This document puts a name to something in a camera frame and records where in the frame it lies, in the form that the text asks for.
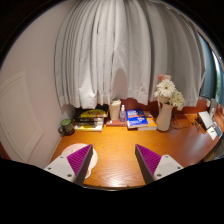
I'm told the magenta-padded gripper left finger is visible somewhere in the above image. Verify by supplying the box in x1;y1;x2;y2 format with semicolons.
43;143;94;187

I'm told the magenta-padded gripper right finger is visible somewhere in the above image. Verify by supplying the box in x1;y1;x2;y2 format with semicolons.
134;143;184;185

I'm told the dark mug with green inside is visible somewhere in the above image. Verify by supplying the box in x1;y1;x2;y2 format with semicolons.
58;118;76;136

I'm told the yellow and white book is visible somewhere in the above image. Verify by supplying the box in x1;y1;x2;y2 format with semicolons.
73;124;104;133

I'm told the white ceramic pitcher vase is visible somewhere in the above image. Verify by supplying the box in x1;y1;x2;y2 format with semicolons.
155;101;174;132

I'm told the blue book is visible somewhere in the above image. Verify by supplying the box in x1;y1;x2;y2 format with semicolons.
125;108;149;129

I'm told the white paper card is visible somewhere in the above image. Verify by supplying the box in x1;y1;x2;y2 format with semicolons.
207;126;218;141

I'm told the yellow and black book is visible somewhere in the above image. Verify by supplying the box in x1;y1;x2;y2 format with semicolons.
75;108;109;119

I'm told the white and black desk device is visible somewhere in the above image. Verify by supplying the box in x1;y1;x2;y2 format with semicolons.
195;110;214;131

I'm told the red-brown book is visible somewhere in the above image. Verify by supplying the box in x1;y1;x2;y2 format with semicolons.
105;119;128;128

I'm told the clear spray bottle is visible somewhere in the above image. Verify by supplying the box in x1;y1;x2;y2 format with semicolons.
119;104;127;123

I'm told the cream lidded tumbler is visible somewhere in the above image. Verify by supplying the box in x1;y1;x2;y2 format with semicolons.
108;98;122;122

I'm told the white flower bouquet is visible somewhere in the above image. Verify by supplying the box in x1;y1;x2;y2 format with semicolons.
153;74;186;112

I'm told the white curtain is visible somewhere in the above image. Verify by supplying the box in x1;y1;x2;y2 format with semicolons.
54;0;208;110

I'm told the black cable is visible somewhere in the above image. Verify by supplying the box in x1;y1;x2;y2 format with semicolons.
171;113;191;131

